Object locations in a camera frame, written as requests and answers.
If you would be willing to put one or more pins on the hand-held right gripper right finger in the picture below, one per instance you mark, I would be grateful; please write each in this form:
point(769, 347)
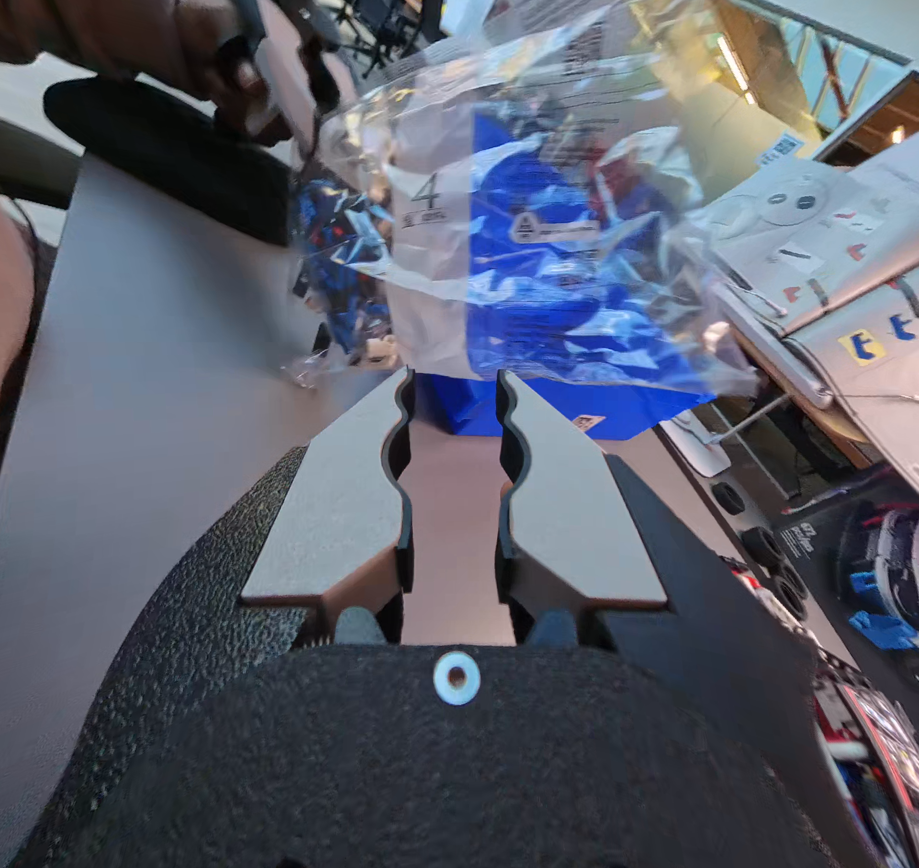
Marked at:
point(581, 523)

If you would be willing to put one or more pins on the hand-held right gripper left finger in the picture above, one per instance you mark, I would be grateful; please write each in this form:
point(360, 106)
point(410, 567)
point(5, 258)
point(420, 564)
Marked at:
point(330, 516)

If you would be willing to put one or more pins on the blue bin with tag label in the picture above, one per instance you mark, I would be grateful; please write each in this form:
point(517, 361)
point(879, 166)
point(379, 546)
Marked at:
point(502, 408)

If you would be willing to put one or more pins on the large clear numbered parts bag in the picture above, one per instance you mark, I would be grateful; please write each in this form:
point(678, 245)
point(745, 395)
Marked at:
point(431, 236)

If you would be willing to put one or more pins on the partly built lego race car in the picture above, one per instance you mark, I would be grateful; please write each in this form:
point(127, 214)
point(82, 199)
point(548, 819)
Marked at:
point(861, 739)

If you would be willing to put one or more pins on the black lego set box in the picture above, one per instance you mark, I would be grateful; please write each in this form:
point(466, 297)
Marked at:
point(818, 545)

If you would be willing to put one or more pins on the open lego instruction booklet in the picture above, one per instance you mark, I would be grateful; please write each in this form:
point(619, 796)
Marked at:
point(825, 236)

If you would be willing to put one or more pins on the person's left hand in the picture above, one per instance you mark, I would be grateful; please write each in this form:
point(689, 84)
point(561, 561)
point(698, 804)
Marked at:
point(201, 35)

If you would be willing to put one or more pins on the group of black office chairs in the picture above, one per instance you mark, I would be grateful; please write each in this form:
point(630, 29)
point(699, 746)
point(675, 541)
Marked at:
point(388, 7)

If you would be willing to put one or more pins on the black padded armrest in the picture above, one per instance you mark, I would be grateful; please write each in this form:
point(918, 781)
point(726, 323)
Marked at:
point(179, 157)

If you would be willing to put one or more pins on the black rubber tyre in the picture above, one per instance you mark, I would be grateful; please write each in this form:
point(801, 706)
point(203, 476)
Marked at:
point(729, 498)
point(790, 592)
point(762, 548)

